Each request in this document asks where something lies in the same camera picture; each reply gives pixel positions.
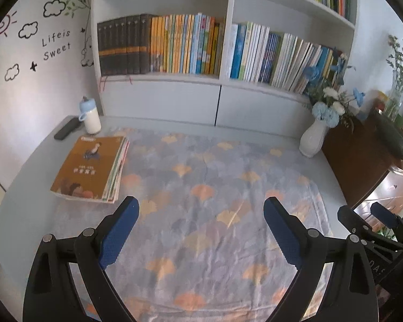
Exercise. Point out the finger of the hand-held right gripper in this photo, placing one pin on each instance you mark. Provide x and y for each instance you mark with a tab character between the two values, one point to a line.
384	214
351	218

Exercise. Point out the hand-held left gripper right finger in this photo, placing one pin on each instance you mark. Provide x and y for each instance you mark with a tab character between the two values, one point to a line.
282	234

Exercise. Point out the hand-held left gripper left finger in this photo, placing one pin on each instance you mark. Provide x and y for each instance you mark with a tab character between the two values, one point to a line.
119	234

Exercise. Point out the stack of thin books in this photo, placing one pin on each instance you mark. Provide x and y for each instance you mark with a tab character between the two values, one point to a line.
116	174

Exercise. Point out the row of white blue books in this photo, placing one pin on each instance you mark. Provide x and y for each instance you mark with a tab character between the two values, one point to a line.
272	57

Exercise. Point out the row of dark hardcover books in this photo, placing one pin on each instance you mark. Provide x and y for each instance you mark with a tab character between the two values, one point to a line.
124	43

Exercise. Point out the row of yellow colourful books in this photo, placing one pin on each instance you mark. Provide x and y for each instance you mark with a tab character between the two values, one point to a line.
188	43

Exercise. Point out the wooden cabinet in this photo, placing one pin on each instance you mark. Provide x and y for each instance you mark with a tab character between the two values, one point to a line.
356	161

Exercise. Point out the leaf-print blanket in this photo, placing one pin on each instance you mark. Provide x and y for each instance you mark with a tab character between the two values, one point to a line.
205	228

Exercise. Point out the dark green cushion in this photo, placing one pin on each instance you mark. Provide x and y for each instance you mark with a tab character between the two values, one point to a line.
393	134

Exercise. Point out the yellow red box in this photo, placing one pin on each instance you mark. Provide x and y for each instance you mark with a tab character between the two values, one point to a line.
381	100

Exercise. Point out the white bottle blue cap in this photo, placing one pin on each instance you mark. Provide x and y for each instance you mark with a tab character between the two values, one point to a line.
92	120

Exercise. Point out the black remote control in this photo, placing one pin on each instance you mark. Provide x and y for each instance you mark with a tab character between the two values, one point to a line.
67	129

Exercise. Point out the glass vase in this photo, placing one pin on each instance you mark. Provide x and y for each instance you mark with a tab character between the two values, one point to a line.
399	97

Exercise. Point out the red ribbon bookmark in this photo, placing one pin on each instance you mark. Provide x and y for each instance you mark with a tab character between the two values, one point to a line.
103	82
129	79

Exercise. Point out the red sun wall decal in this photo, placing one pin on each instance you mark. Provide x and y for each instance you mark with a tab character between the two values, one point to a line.
3	28

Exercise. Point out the green tree wall decal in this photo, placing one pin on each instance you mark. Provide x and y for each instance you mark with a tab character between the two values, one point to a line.
72	1

